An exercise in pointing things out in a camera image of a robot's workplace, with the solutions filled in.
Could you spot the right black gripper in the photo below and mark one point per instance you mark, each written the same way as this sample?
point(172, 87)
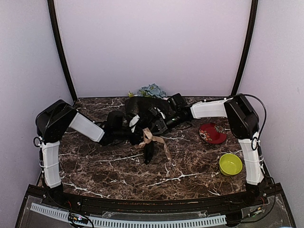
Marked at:
point(161, 125)

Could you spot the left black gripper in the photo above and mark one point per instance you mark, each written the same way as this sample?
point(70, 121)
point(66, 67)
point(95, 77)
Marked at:
point(136, 139)

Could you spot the beige satin ribbon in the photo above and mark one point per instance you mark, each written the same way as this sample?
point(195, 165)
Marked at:
point(148, 137)

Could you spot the black wrapping paper sheet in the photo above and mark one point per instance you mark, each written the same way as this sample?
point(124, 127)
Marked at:
point(140, 106)

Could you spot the blue hydrangea flower stem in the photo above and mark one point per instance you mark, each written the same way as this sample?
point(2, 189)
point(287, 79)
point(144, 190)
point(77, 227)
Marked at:
point(152, 90)

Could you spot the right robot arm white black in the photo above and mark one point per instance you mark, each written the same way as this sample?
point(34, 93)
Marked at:
point(244, 125)

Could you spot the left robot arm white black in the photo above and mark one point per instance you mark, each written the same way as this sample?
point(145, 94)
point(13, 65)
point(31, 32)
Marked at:
point(52, 126)

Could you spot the red floral plate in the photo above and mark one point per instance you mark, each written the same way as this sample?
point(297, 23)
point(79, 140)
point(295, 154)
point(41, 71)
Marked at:
point(212, 133)

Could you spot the lime green bowl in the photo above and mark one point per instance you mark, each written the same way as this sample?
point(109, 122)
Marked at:
point(230, 164)

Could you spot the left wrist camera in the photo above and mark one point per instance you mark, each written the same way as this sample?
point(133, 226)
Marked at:
point(133, 123)

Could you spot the black front table rail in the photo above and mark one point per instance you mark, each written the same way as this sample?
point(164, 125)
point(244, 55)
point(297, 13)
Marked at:
point(97, 205)

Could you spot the grey slotted cable duct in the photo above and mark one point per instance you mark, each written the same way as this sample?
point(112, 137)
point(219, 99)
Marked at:
point(126, 220)

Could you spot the right black frame post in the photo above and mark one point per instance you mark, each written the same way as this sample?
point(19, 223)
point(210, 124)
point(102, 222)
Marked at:
point(246, 47)

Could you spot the black frame post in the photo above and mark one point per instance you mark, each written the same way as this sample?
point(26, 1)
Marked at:
point(246, 47)
point(60, 49)

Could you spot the left black frame post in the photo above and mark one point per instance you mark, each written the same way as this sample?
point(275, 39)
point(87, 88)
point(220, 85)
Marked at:
point(60, 49)

